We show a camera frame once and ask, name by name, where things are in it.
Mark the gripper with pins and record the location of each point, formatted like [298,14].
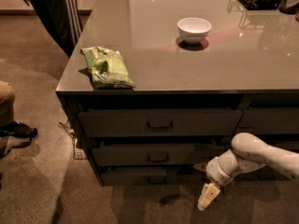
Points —
[214,169]

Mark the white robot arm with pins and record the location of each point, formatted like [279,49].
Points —
[224,168]

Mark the dark middle left drawer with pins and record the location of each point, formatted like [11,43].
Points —
[154,154]

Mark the dark bottom left drawer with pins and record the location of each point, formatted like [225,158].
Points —
[152,175]

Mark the dark top right drawer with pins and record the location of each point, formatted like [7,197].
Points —
[269,121]

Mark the dark top left drawer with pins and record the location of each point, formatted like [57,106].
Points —
[158,122]

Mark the dark cabinet with grey top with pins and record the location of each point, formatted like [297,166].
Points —
[249,59]

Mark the green chip bag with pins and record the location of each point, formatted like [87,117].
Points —
[107,68]

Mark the white ceramic bowl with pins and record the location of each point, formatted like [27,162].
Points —
[193,30]

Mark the dark object at table corner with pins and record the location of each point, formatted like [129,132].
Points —
[289,6]

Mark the seated person's leg and shoe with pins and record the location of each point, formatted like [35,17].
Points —
[8,125]

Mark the wire rack on floor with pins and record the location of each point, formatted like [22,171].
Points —
[78,152]

